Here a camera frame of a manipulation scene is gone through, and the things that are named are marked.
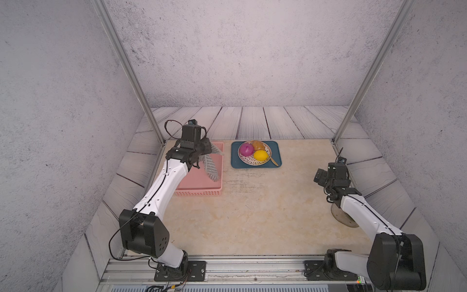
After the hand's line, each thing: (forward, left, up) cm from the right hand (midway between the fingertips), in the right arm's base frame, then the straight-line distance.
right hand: (331, 174), depth 86 cm
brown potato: (+27, +33, -9) cm, 43 cm away
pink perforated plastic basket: (+3, +67, -12) cm, 68 cm away
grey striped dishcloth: (+2, +57, +6) cm, 57 cm away
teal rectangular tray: (+22, +22, -13) cm, 34 cm away
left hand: (+8, +57, +14) cm, 59 cm away
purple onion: (+23, +40, -7) cm, 46 cm away
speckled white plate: (+19, +37, -13) cm, 44 cm away
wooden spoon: (+19, +24, -14) cm, 33 cm away
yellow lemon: (+20, +31, -9) cm, 38 cm away
